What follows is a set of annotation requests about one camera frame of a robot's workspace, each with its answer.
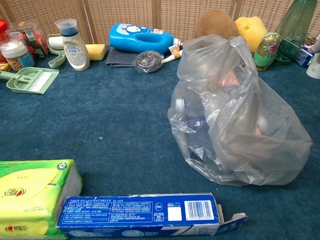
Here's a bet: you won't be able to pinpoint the green transparent bottle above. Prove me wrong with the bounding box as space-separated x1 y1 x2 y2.
274 0 317 64

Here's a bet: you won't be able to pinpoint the grey folded cloth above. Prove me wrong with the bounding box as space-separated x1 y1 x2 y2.
105 47 141 68

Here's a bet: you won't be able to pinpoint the steel wool scrubber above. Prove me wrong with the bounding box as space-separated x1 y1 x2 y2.
134 49 165 74

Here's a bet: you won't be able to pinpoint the wicker folding screen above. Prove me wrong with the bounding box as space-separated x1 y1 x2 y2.
0 0 320 47

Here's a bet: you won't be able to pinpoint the green plastic dustpan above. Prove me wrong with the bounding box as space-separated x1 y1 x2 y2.
0 67 60 96

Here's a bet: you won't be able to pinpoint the yellow sponge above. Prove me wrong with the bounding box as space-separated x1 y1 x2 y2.
85 43 107 62

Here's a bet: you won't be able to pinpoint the blue toothpaste box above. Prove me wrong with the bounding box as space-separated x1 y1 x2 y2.
55 192 249 239

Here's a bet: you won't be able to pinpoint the blue detergent bottle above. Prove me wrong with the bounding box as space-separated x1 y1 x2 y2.
108 22 184 54

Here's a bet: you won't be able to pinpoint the green yellow tissue pack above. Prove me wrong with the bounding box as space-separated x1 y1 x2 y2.
0 159 84 240

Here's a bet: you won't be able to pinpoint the clear plastic bag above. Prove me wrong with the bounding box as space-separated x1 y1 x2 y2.
167 34 314 187

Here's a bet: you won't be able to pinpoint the green painted nesting doll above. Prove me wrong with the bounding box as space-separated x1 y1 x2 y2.
253 31 282 72

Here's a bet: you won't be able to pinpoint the clear jar white lid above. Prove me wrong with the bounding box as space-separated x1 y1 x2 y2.
0 39 36 72

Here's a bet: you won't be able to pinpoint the blue tissue packet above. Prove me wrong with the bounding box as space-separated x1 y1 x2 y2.
293 45 316 69

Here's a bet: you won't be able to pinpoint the white tube orange label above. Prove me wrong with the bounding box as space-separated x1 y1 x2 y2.
163 44 185 64

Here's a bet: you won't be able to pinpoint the white paper cup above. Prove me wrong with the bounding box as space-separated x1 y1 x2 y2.
305 55 320 80

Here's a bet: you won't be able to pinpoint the red lidded container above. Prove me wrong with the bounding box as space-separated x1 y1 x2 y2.
0 18 10 42

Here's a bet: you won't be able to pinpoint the green brush white bristles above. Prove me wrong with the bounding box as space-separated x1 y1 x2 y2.
14 70 55 92

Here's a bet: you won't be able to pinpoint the yellow plush toy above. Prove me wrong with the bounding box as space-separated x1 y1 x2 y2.
234 16 269 55

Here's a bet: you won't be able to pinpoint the brown plush toy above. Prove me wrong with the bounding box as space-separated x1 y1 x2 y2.
194 9 240 41

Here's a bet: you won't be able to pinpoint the green lint roller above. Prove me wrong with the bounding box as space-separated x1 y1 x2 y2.
46 33 67 69

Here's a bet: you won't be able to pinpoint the clear box red contents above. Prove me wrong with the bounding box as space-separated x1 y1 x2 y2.
5 19 50 61

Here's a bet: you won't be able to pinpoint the white bottle blue cap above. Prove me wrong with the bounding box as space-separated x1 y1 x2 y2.
54 18 91 72

